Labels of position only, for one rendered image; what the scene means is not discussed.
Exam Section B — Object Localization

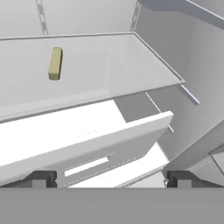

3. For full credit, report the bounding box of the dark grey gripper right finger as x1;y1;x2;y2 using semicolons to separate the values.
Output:
165;170;224;188

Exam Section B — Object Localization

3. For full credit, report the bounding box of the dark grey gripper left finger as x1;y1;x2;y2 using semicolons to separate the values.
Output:
3;170;58;188

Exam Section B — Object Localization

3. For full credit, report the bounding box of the yellow butter stick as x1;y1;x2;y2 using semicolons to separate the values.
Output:
47;46;64;81

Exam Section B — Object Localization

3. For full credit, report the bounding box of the white fridge drawer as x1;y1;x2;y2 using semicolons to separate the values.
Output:
0;91;175;188

